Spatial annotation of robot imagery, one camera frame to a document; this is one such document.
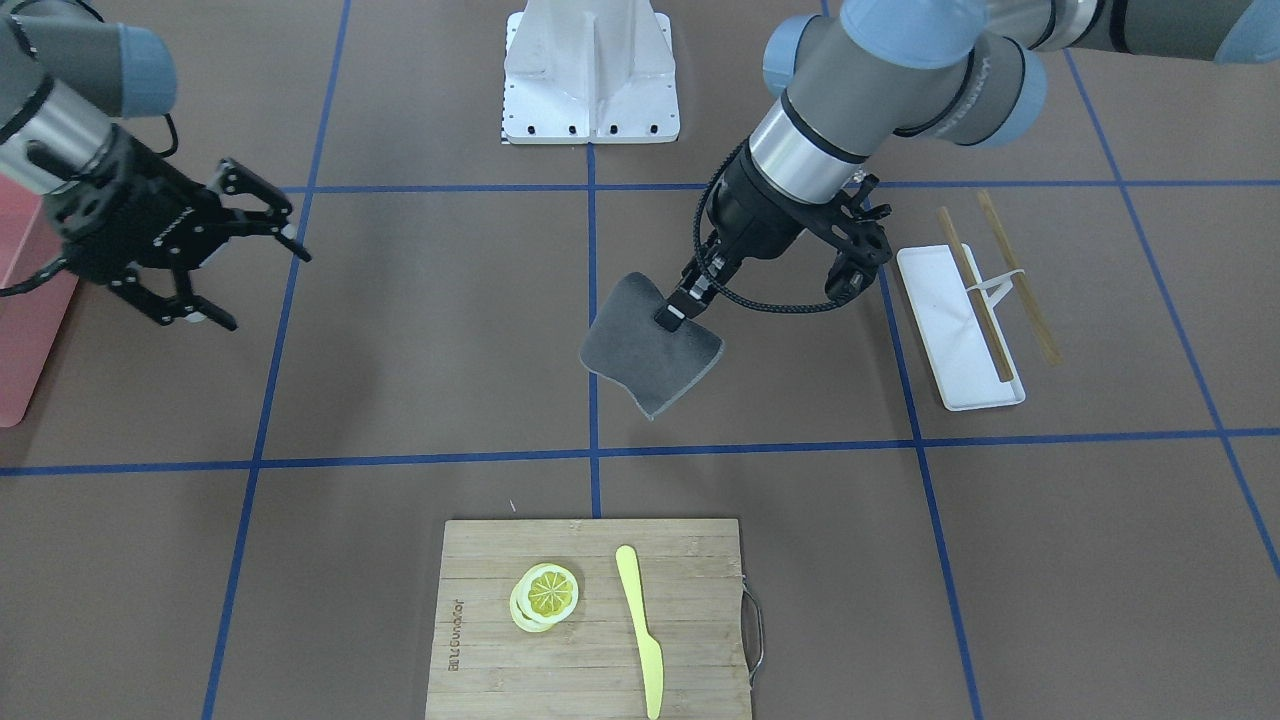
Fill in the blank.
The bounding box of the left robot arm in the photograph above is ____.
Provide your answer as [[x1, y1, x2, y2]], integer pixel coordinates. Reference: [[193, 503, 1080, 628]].
[[640, 1, 1277, 332]]

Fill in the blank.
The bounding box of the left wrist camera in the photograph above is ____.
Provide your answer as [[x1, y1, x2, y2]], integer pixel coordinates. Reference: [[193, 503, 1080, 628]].
[[801, 174, 892, 307]]

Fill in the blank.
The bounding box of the grey cleaning cloth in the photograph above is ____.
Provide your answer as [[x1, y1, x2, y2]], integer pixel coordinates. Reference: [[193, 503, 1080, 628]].
[[579, 272, 724, 421]]

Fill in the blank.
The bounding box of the wooden cutting board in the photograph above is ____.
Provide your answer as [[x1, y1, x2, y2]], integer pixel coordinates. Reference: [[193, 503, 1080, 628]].
[[424, 519, 753, 719]]

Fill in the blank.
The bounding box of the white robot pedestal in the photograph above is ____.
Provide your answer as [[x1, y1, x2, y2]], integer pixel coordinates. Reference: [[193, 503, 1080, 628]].
[[500, 1, 681, 145]]

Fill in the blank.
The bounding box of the yellow plastic knife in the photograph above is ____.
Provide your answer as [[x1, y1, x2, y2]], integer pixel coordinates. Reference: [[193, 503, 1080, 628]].
[[614, 544, 666, 719]]

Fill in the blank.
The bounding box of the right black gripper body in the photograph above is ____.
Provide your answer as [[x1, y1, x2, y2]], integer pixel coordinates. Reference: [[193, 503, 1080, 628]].
[[28, 126, 227, 290]]

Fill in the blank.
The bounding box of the pink plastic bin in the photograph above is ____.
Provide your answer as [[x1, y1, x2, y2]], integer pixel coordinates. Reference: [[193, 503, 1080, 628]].
[[1, 178, 77, 429]]

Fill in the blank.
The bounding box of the yellow lemon slice toy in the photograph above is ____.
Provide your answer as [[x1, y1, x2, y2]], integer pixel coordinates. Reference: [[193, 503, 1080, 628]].
[[509, 562, 580, 633]]

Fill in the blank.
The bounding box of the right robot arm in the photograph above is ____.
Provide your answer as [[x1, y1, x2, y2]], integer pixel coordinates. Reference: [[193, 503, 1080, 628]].
[[1, 1, 311, 331]]

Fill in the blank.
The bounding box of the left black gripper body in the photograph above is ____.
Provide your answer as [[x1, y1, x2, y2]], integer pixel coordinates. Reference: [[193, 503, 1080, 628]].
[[707, 150, 805, 284]]

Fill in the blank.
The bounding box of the white rectangular tray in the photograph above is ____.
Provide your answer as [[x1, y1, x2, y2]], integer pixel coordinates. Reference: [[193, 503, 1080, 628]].
[[897, 243, 1027, 413]]

